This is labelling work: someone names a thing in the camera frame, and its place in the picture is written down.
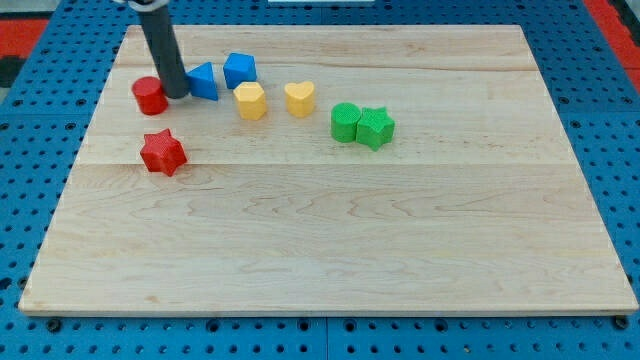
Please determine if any green star block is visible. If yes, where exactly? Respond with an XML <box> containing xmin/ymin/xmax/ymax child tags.
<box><xmin>356</xmin><ymin>107</ymin><xmax>395</xmax><ymax>151</ymax></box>

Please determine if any red cylinder block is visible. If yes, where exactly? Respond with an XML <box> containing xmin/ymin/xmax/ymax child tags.
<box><xmin>131</xmin><ymin>76</ymin><xmax>169</xmax><ymax>115</ymax></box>

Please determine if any blue cube block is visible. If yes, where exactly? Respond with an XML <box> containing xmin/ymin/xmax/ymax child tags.
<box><xmin>223</xmin><ymin>53</ymin><xmax>257</xmax><ymax>89</ymax></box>

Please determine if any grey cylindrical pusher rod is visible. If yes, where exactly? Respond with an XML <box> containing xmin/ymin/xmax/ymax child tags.
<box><xmin>135</xmin><ymin>2</ymin><xmax>189</xmax><ymax>99</ymax></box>

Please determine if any yellow hexagon block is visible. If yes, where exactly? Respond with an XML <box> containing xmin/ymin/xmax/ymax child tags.
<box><xmin>233</xmin><ymin>82</ymin><xmax>267</xmax><ymax>120</ymax></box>

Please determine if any blue triangle block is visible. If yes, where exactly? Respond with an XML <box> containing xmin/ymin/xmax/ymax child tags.
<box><xmin>187</xmin><ymin>62</ymin><xmax>219</xmax><ymax>101</ymax></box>

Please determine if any yellow heart block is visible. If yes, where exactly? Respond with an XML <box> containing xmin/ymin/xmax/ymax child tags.
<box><xmin>284</xmin><ymin>81</ymin><xmax>315</xmax><ymax>118</ymax></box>

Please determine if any red star block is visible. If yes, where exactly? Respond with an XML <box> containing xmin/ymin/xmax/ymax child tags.
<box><xmin>140</xmin><ymin>128</ymin><xmax>187</xmax><ymax>177</ymax></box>

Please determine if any light wooden board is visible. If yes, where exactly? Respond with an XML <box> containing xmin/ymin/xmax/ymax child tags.
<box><xmin>19</xmin><ymin>25</ymin><xmax>638</xmax><ymax>317</ymax></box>

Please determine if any green cylinder block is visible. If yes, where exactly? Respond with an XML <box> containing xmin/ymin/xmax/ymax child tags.
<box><xmin>330</xmin><ymin>102</ymin><xmax>361</xmax><ymax>143</ymax></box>

